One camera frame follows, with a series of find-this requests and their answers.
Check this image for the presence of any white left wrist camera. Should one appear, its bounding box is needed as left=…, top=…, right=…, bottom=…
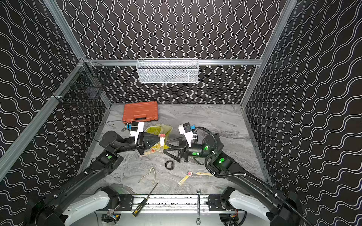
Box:
left=130, top=121, right=144, bottom=143

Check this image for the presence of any red plastic tool case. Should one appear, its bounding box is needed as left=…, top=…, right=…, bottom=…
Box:
left=123, top=101, right=158, bottom=123

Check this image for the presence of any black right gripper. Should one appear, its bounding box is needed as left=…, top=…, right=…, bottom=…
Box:
left=165, top=136, right=215, bottom=165

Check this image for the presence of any black yellow screwdriver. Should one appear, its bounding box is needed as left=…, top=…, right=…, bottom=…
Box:
left=133, top=183, right=158, bottom=217

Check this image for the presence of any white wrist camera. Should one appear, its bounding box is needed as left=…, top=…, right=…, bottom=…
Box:
left=130, top=121, right=144, bottom=143
left=178, top=122, right=198, bottom=147

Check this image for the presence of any yellow green white towel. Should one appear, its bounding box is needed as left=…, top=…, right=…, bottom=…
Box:
left=145, top=124, right=173, bottom=152

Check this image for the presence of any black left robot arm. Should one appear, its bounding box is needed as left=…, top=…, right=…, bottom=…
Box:
left=23, top=131, right=160, bottom=226

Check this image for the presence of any silver combination wrench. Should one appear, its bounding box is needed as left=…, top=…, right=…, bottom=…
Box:
left=196, top=189, right=201, bottom=226

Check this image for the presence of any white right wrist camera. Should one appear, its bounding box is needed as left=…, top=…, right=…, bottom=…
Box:
left=178, top=122, right=198, bottom=147

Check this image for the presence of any yellow strap red dial watch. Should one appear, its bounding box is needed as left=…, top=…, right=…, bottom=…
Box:
left=177, top=171, right=193, bottom=186

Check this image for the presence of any black wire basket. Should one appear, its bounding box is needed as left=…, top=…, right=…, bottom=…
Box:
left=57, top=62, right=111, bottom=115

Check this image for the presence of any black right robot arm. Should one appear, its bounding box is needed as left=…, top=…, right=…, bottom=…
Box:
left=164, top=126, right=312, bottom=226

